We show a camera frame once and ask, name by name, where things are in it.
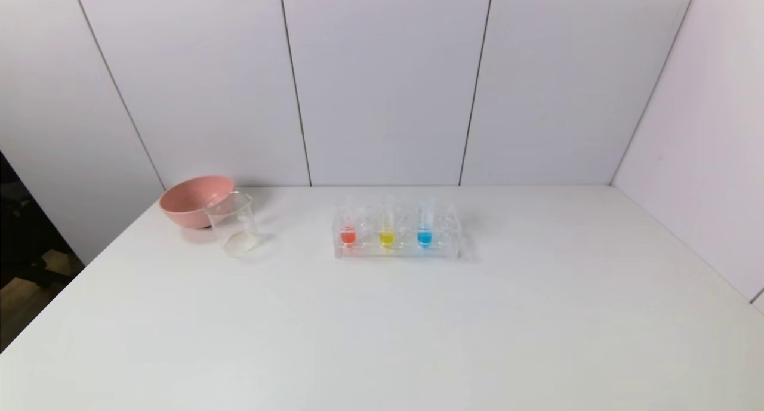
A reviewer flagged yellow pigment test tube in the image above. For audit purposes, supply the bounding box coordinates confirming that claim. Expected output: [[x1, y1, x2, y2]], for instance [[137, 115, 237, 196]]
[[380, 196, 396, 249]]

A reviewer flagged pink plastic bowl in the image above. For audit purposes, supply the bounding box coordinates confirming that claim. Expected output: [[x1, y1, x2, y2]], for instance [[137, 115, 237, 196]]
[[159, 174, 236, 230]]

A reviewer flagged clear glass beaker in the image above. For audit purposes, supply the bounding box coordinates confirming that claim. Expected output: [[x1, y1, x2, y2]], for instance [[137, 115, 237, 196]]
[[204, 191, 261, 258]]

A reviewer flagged clear acrylic test tube rack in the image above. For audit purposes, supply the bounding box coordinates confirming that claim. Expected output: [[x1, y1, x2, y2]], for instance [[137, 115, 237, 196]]
[[332, 203, 462, 261]]

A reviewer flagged red pigment test tube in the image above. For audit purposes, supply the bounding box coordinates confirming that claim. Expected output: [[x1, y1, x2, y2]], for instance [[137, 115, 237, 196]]
[[340, 199, 358, 247]]

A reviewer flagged blue pigment test tube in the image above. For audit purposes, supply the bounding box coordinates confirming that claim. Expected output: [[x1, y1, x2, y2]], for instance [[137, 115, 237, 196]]
[[417, 196, 435, 249]]

